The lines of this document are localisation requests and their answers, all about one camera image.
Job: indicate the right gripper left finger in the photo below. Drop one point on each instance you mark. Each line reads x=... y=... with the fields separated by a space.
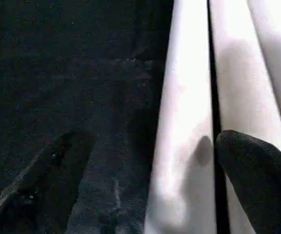
x=48 y=185

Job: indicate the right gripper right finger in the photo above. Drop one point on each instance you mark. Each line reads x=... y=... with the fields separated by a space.
x=267 y=190

